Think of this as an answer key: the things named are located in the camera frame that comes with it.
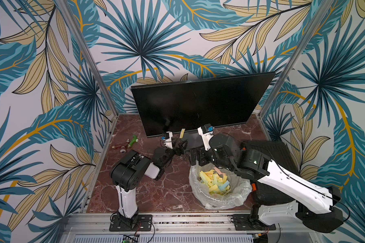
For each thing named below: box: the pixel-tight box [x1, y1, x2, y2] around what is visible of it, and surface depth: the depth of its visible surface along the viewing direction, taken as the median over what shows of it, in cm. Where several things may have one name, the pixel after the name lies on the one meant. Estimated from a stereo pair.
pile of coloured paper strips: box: [197, 167, 232, 195], surface depth 81 cm
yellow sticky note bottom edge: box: [179, 128, 186, 139], surface depth 90 cm
